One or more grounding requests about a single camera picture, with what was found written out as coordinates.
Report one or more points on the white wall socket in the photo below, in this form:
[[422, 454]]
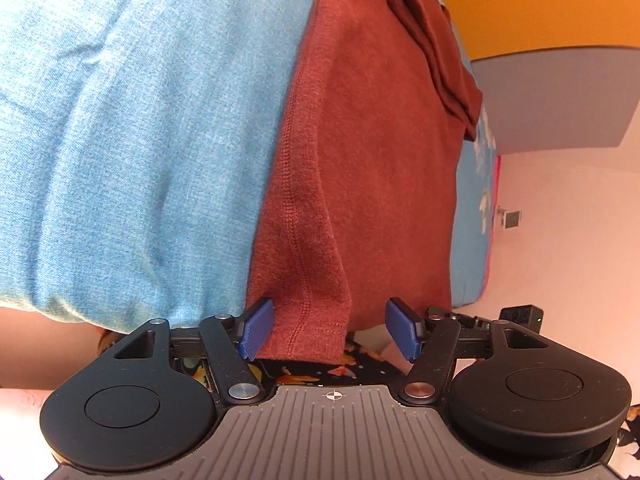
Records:
[[510, 218]]

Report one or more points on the blue bed sheet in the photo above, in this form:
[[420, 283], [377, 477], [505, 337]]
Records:
[[125, 135]]

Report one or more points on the dark floral cloth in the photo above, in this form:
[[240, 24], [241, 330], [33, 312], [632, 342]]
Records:
[[330, 367]]

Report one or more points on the orange headboard panel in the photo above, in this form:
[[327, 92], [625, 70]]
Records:
[[540, 5]]

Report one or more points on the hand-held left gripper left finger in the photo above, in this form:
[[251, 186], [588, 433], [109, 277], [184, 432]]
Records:
[[257, 327]]

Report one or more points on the rust red knit sweater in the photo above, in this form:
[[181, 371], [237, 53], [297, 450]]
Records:
[[375, 160]]

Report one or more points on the grey headboard panel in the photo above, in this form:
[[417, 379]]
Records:
[[565, 100]]

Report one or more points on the black device with green light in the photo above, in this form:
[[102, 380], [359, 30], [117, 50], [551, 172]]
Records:
[[525, 316]]

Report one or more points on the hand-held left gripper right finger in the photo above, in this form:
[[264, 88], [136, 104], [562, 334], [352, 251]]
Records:
[[402, 327]]

